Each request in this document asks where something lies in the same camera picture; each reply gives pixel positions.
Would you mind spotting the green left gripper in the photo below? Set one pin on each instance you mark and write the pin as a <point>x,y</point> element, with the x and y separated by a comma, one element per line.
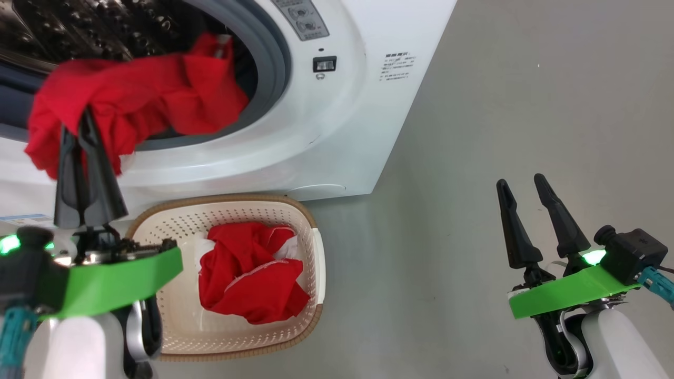
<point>116,279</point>

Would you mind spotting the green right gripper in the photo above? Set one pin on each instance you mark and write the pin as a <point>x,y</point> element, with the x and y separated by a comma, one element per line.
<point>568,295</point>

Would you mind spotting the plain red garment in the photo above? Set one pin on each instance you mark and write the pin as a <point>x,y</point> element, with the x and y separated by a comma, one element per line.
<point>131,89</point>

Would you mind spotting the red garment with white trim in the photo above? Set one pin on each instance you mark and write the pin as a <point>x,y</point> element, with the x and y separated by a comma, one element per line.
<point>247,279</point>

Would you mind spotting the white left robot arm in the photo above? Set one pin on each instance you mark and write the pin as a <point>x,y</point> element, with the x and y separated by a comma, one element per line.
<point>79,347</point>

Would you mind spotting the cream perforated laundry basket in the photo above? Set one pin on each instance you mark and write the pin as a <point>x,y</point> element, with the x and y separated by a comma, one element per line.
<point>174,221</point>

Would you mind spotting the white front-load washing machine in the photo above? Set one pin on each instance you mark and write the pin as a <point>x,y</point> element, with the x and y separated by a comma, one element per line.
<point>342,131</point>

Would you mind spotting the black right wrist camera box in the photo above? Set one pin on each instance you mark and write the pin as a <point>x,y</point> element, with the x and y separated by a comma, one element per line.
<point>632,252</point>

